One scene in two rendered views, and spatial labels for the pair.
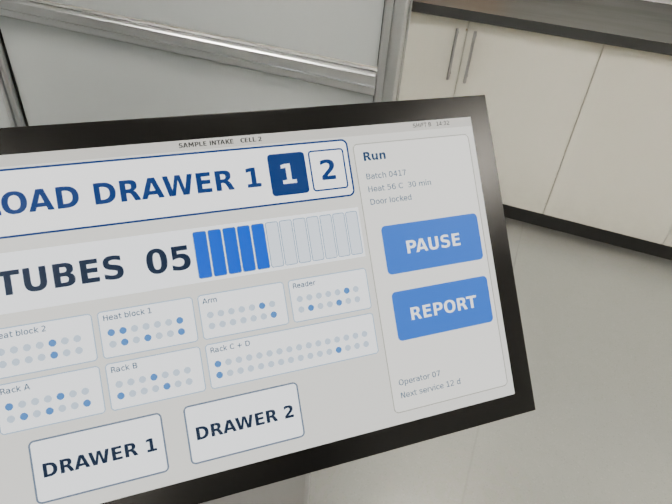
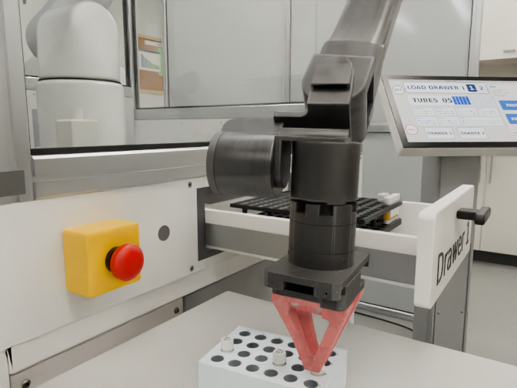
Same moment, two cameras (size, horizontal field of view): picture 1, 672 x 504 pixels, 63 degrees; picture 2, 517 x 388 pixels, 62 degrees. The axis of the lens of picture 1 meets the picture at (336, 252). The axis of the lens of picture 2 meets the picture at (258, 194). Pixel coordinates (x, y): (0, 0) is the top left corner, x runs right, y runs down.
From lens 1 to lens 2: 134 cm
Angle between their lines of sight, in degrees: 32
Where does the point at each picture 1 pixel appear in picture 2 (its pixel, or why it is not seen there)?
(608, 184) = not seen: outside the picture
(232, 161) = (457, 85)
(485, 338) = not seen: outside the picture
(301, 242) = (478, 101)
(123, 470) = (445, 136)
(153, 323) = (446, 111)
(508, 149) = not seen: outside the picture
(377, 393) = (506, 133)
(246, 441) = (473, 136)
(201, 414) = (461, 129)
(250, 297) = (468, 109)
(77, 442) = (434, 129)
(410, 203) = (505, 96)
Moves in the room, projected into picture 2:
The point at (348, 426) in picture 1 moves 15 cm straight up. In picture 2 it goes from (500, 138) to (504, 90)
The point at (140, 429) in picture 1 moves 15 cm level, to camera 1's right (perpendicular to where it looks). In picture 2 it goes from (447, 129) to (500, 129)
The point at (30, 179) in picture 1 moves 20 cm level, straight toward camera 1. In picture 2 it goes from (415, 84) to (461, 77)
